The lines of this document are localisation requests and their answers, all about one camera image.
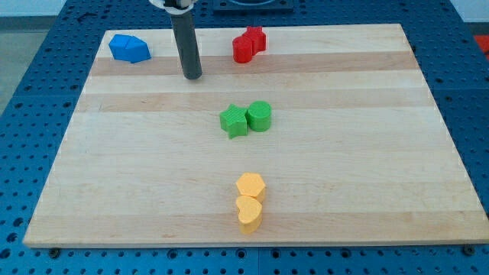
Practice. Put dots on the green star block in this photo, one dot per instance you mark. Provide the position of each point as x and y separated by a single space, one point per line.
233 121

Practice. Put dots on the green cylinder block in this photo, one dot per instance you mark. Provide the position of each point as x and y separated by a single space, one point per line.
259 116

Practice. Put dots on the wooden board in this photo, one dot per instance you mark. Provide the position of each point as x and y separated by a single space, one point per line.
357 152

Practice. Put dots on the yellow hexagon block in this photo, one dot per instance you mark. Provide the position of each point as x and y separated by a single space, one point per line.
253 185

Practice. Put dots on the red cylinder block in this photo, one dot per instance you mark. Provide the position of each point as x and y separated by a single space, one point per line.
242 49

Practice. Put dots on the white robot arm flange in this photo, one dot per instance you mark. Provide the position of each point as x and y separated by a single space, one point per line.
174 7

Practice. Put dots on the blue cube block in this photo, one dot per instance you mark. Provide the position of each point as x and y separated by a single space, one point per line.
118 45

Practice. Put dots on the yellow heart block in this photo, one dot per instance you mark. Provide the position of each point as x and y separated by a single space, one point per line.
249 214

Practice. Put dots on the blue triangle block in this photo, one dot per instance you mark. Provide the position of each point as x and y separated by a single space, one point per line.
136 50

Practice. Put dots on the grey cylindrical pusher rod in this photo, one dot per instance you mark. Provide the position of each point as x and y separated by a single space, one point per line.
186 42

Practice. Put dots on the red star block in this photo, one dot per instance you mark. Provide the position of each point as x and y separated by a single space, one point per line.
257 37

